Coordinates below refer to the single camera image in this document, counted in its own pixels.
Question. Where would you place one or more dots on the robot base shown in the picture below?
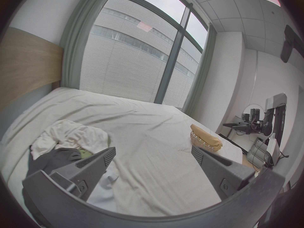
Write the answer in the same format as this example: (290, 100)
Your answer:
(261, 151)

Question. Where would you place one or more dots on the pale grey garment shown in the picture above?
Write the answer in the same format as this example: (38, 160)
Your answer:
(104, 193)

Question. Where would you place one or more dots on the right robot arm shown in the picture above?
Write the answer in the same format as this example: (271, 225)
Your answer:
(279, 122)

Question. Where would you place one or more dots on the window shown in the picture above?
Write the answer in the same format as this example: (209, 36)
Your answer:
(133, 56)

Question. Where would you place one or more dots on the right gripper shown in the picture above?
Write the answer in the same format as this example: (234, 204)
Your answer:
(255, 127)

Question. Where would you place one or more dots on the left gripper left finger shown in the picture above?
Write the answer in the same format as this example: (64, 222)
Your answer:
(83, 172)

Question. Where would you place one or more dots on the white garment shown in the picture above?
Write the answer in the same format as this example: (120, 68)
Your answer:
(71, 132)

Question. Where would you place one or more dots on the green garment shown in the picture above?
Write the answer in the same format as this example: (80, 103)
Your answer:
(85, 154)

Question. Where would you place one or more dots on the round woven basket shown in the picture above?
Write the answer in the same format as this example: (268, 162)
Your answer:
(201, 144)

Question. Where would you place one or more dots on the grey-green curtain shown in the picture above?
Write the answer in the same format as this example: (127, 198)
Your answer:
(201, 79)
(76, 44)

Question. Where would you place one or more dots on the black garment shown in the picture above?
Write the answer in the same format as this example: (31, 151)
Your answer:
(54, 160)

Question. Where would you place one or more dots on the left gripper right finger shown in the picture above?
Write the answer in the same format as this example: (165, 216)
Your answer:
(220, 172)

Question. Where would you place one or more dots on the tan shorts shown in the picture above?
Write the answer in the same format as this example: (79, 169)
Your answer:
(206, 134)

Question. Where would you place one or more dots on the bed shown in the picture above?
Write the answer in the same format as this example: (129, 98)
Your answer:
(142, 127)

